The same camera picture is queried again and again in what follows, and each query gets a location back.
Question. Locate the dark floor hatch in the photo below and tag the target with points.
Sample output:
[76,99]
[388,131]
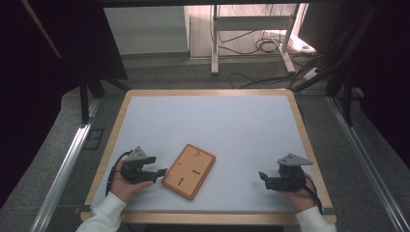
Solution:
[93,139]

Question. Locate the wooden pole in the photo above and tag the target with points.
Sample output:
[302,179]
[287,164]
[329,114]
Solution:
[42,30]

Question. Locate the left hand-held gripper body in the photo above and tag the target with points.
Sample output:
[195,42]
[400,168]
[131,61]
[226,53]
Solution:
[133,169]

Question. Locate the aluminium floor rail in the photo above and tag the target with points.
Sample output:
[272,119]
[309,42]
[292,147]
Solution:
[367,164]
[66,164]

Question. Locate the white power strip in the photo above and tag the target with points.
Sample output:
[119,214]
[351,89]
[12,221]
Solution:
[312,74]

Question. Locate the white metal desk frame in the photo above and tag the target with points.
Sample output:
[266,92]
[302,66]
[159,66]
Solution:
[254,22]

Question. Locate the wooden photo frame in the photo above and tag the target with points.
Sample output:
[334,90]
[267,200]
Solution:
[188,172]

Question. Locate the person's right hand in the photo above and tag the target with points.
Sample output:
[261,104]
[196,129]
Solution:
[301,198]

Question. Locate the black metal stand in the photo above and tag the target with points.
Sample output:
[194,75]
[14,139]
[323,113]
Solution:
[84,100]
[346,80]

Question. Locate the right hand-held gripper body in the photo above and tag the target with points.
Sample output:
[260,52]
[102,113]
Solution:
[288,177]

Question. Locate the person's left hand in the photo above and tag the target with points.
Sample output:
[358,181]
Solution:
[124,188]

